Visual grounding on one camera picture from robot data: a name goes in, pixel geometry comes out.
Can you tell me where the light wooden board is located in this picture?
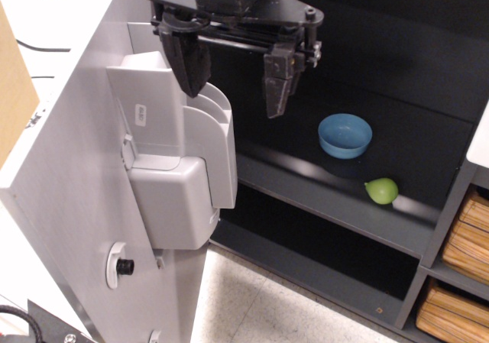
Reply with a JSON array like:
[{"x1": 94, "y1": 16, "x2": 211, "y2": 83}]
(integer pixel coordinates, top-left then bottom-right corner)
[{"x1": 0, "y1": 10, "x2": 39, "y2": 164}]

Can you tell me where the green toy pear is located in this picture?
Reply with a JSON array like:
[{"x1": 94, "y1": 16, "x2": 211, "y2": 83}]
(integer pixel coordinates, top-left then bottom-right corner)
[{"x1": 364, "y1": 178, "x2": 399, "y2": 205}]

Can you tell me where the blue bowl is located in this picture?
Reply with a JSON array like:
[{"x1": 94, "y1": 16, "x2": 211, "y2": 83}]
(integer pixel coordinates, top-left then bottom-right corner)
[{"x1": 318, "y1": 113, "x2": 373, "y2": 160}]

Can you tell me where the upper black floor cable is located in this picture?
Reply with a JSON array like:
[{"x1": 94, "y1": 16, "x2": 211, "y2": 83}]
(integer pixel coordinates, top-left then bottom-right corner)
[{"x1": 15, "y1": 39, "x2": 73, "y2": 53}]

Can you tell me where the woven basket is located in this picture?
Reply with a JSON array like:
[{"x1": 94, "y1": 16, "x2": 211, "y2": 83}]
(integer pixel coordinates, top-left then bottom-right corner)
[
  {"x1": 442, "y1": 188, "x2": 488, "y2": 285},
  {"x1": 416, "y1": 278, "x2": 488, "y2": 343}
]

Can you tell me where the lower woven basket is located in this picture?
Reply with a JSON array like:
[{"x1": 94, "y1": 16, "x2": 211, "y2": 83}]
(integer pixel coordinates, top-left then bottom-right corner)
[{"x1": 416, "y1": 278, "x2": 488, "y2": 343}]

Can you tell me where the black braided cable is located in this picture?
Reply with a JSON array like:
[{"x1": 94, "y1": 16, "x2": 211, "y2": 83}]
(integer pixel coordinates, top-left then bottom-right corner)
[{"x1": 0, "y1": 304, "x2": 44, "y2": 343}]

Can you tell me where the upper woven basket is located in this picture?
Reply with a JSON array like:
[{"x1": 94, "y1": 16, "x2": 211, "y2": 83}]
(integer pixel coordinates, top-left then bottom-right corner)
[{"x1": 442, "y1": 188, "x2": 488, "y2": 285}]

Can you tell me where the white counter top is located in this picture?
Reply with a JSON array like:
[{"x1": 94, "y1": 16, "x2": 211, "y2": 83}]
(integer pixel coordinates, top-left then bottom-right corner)
[{"x1": 466, "y1": 105, "x2": 489, "y2": 168}]

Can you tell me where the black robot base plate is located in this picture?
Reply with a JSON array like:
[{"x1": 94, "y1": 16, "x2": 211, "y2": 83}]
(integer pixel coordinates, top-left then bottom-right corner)
[{"x1": 28, "y1": 300, "x2": 94, "y2": 343}]

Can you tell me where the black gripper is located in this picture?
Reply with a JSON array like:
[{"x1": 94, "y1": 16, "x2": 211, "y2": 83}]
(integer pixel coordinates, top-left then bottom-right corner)
[{"x1": 149, "y1": 0, "x2": 324, "y2": 118}]

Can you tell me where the grey toy fridge door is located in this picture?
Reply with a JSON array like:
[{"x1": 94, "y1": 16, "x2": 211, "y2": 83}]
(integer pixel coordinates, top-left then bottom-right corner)
[{"x1": 1, "y1": 0, "x2": 238, "y2": 342}]

